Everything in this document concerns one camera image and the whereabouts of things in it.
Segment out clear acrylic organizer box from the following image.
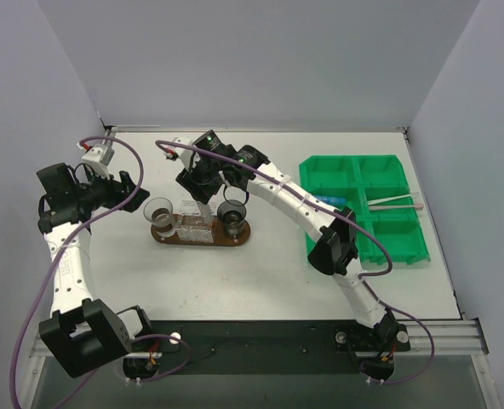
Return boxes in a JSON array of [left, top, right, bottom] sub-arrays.
[[176, 200, 215, 244]]

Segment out clear plastic cup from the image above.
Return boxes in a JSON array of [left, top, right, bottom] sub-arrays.
[[143, 198, 176, 239]]

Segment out black cylindrical cup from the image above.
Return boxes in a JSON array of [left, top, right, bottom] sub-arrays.
[[216, 199, 247, 239]]

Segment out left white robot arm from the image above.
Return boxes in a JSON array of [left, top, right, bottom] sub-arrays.
[[37, 163, 154, 378]]

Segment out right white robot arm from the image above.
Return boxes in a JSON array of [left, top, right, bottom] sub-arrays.
[[169, 130, 398, 340]]

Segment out brown oval wooden tray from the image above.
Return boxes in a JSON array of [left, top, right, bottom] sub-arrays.
[[150, 216, 251, 247]]

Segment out blue white toothpaste tube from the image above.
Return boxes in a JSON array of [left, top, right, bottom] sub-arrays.
[[315, 195, 347, 207]]

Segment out pink toothbrush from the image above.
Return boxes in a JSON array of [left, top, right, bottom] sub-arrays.
[[369, 204, 425, 211]]

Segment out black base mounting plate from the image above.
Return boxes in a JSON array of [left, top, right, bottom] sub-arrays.
[[128, 319, 411, 377]]

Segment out green plastic divided bin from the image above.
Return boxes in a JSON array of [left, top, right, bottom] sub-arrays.
[[299, 155, 431, 265]]

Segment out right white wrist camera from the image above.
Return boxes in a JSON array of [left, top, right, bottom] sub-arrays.
[[162, 137, 200, 170]]

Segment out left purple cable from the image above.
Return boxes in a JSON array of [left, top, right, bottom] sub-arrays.
[[8, 135, 192, 409]]

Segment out purple cable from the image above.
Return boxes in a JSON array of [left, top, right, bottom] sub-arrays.
[[8, 135, 192, 409], [154, 139, 438, 387]]

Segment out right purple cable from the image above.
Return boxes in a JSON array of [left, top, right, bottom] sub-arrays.
[[154, 139, 438, 387]]

